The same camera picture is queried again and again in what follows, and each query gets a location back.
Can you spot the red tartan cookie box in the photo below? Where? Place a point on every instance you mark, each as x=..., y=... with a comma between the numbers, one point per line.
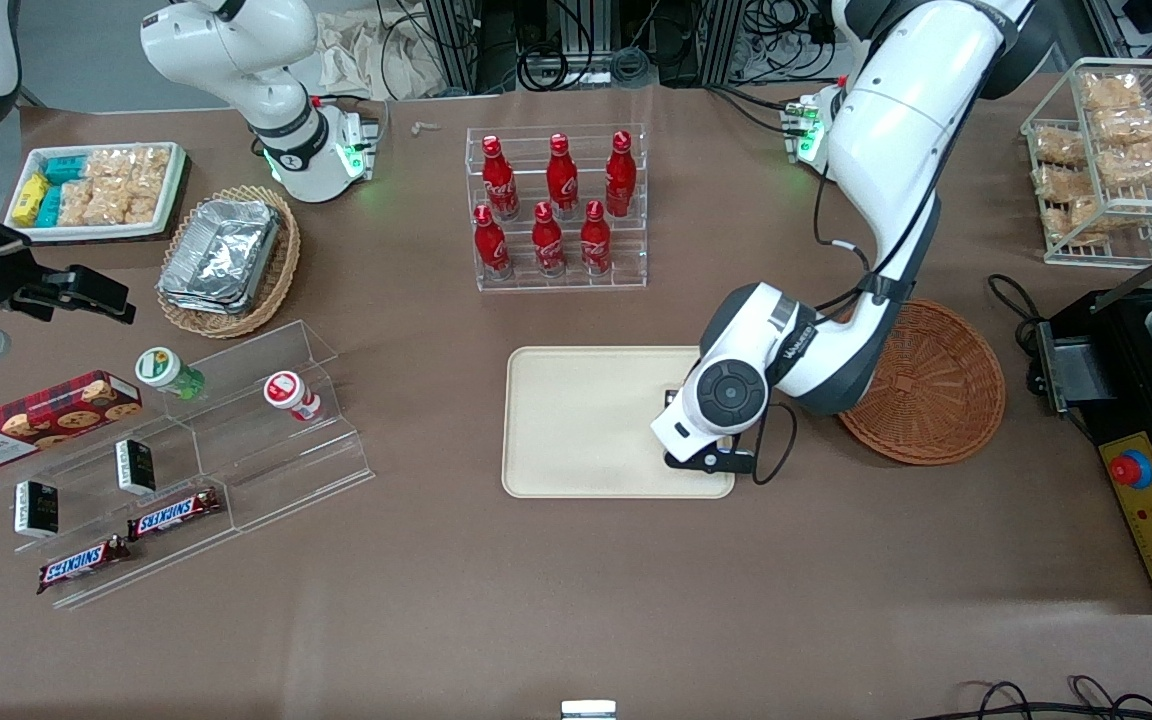
x=36, y=420

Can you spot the red capped drink bottle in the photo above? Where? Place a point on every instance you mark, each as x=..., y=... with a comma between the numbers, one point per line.
x=288, y=393

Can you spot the small clear plastic piece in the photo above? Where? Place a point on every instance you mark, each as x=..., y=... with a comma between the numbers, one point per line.
x=426, y=127

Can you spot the white rectangular snack tray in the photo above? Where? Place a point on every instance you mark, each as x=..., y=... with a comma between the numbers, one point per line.
x=101, y=234

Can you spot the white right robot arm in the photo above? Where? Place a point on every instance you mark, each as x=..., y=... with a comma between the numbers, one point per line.
x=236, y=50

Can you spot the cream rectangular tray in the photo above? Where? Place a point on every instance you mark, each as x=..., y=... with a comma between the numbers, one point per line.
x=576, y=420

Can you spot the clear acrylic bottle rack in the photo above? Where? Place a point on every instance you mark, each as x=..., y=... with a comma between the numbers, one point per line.
x=556, y=285

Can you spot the red emergency stop button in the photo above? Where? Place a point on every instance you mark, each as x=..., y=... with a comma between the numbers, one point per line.
x=1131, y=470

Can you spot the stacked aluminium foil trays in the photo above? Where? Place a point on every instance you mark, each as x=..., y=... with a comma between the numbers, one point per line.
x=221, y=255

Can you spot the yellow snack packet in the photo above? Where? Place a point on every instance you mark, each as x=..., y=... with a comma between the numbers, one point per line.
x=30, y=198

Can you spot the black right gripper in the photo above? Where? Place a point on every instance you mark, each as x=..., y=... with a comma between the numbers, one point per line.
x=4, y=272

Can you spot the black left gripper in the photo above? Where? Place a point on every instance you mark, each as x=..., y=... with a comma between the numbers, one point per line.
x=670, y=396

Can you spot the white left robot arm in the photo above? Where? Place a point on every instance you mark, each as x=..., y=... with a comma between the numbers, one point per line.
x=886, y=130

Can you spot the clear fried snack bag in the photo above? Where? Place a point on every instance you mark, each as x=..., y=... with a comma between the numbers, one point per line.
x=1111, y=92
x=1139, y=163
x=1062, y=183
x=1084, y=215
x=1131, y=125
x=1059, y=146

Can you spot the clear rice cracker bag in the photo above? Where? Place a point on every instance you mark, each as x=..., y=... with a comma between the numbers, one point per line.
x=101, y=203
x=131, y=165

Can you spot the red cola bottle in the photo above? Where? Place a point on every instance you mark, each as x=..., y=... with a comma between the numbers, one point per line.
x=562, y=178
x=547, y=242
x=620, y=175
x=489, y=242
x=499, y=180
x=595, y=240

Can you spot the teal snack packet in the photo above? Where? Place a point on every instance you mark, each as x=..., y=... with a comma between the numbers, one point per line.
x=50, y=206
x=64, y=169

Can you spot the clear acrylic stepped shelf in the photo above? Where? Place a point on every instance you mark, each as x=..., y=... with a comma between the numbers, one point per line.
x=276, y=470

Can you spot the small black box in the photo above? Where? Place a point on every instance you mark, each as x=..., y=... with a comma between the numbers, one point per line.
x=36, y=509
x=135, y=466

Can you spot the black table appliance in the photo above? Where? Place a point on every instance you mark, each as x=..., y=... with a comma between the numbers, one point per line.
x=1126, y=335

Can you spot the beige cloth bag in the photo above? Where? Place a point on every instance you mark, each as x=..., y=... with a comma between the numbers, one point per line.
x=356, y=55

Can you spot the aluminium frame rack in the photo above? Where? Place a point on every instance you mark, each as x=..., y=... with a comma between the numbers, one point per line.
x=456, y=40

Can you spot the light oval wicker basket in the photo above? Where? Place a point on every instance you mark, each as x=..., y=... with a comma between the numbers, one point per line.
x=281, y=270

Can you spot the brown Snickers bar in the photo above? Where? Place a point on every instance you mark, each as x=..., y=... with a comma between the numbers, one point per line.
x=174, y=513
x=81, y=564

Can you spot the green capped drink bottle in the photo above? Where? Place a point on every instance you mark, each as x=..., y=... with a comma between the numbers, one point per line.
x=164, y=370

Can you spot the brown round wicker basket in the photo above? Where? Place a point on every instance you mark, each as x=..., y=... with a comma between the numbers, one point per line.
x=946, y=390

